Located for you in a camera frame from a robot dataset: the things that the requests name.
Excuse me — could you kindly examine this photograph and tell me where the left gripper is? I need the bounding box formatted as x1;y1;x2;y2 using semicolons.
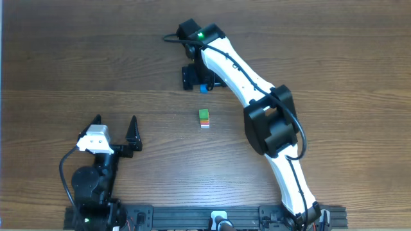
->
78;114;143;158

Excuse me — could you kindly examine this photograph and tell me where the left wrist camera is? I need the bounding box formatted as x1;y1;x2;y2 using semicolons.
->
76;124;115;155

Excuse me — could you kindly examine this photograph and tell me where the mounting rail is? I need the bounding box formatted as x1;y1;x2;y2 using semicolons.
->
64;204;349;231

